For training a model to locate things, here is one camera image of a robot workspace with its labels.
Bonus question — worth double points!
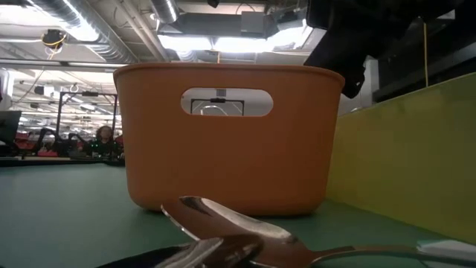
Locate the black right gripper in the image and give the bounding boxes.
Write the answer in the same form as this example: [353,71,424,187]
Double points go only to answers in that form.
[303,0,476,98]

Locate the yellow-green plastic bin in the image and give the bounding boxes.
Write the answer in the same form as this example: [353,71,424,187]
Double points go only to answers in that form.
[326,71,476,246]

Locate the orange plastic bin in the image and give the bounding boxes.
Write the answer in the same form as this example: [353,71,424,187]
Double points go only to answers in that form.
[112,62,346,217]

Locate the silver spoon with patterned handle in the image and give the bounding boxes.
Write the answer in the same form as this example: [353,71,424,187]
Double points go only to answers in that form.
[160,195,476,268]

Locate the grey ceiling unit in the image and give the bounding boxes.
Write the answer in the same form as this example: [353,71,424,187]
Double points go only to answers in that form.
[239,10,279,39]

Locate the person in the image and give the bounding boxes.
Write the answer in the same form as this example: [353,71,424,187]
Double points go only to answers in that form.
[86,125,124,159]

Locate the yellow-black ceiling reel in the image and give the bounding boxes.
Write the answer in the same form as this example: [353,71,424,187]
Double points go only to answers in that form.
[40,28,68,50]

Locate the green table mat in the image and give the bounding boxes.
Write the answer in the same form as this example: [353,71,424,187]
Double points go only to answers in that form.
[0,163,476,268]

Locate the black monitor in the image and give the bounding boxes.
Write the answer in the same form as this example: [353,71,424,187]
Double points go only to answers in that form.
[0,109,22,147]

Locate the yellow hanging cord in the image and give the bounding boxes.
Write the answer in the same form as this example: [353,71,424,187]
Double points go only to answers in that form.
[422,21,429,87]

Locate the large silver ceiling duct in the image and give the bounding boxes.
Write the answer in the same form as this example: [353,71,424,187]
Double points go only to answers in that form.
[28,0,141,65]

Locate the black metal frame stand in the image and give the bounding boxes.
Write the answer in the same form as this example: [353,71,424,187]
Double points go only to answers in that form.
[54,90,119,152]

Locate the black metal table frame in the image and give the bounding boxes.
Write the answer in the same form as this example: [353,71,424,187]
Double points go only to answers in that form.
[0,155,126,168]

